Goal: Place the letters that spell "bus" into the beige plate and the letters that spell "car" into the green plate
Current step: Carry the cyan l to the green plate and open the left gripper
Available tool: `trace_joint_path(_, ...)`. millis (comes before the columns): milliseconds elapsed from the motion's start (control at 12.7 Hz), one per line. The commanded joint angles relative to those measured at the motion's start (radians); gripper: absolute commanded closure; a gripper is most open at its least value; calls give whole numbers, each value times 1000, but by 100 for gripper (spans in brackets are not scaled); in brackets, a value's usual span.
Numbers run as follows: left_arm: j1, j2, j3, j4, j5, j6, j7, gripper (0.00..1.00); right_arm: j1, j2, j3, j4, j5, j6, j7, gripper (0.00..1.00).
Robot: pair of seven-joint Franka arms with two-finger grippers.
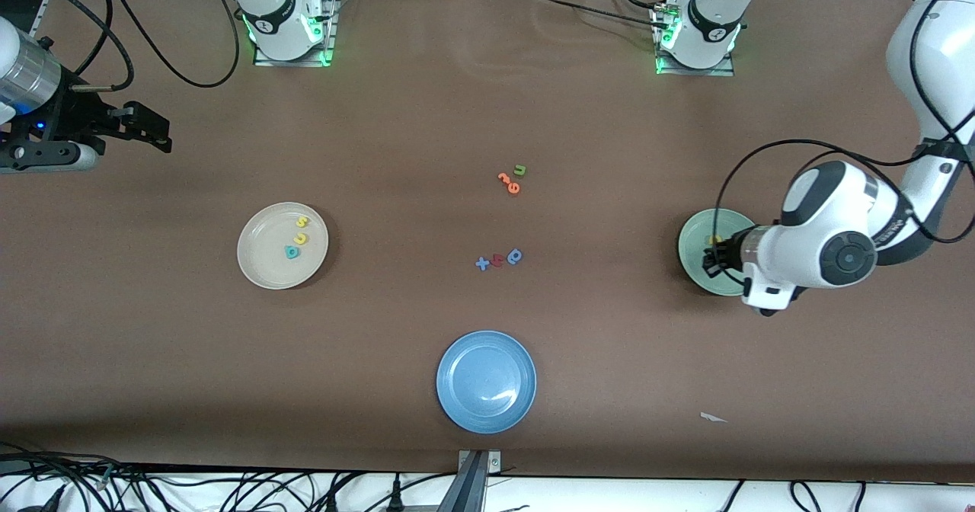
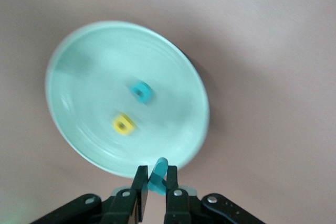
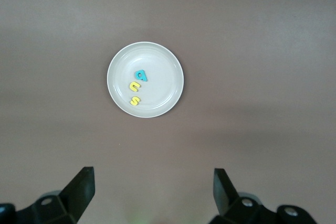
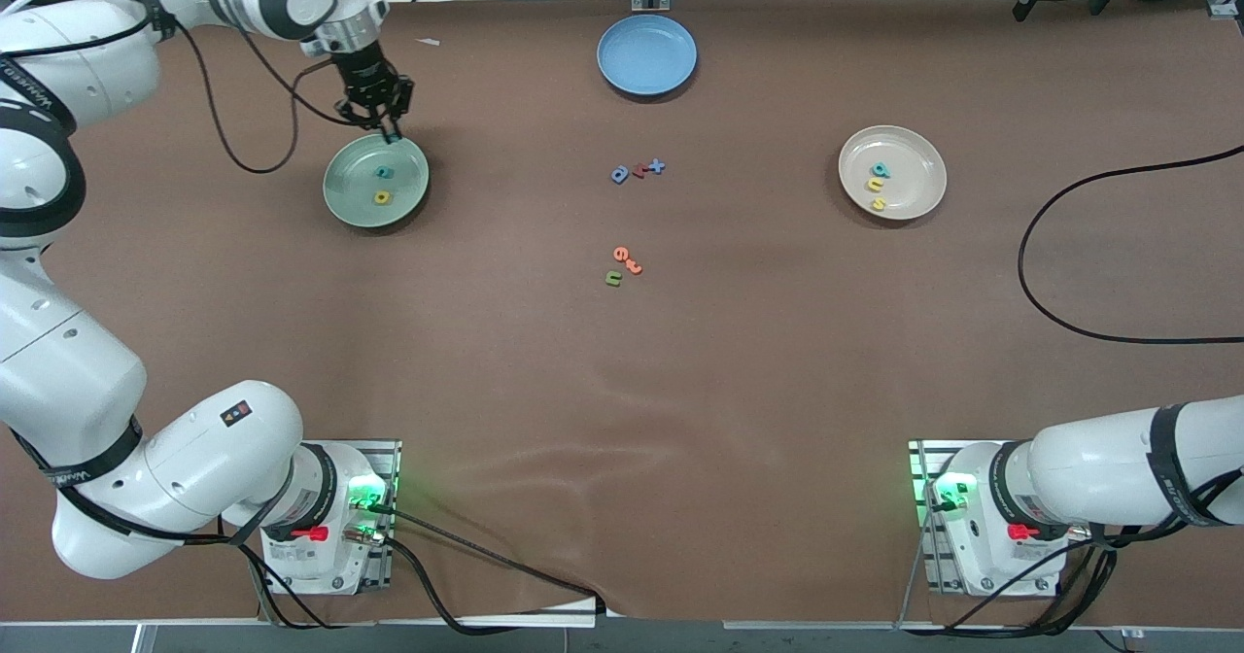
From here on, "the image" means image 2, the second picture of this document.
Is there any teal foam letter l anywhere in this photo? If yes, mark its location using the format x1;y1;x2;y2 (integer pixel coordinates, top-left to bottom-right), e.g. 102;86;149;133
147;157;169;196

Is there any yellow foam letter d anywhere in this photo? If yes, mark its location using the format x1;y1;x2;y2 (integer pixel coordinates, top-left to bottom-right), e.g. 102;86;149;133
112;112;134;135

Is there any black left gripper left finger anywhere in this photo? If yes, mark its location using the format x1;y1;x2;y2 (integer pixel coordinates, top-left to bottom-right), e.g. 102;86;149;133
102;165;149;224

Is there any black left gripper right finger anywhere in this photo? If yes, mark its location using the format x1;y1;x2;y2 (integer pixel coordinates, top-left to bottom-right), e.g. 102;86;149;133
164;165;191;224

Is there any brown table cover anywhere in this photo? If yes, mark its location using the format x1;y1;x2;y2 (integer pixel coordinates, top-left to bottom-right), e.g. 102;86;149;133
0;0;336;224

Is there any light green plate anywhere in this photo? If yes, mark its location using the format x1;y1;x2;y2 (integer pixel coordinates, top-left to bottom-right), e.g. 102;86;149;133
45;20;211;179

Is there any teal foam letter c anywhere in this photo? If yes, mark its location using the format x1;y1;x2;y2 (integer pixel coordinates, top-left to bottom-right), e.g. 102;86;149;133
130;80;154;104

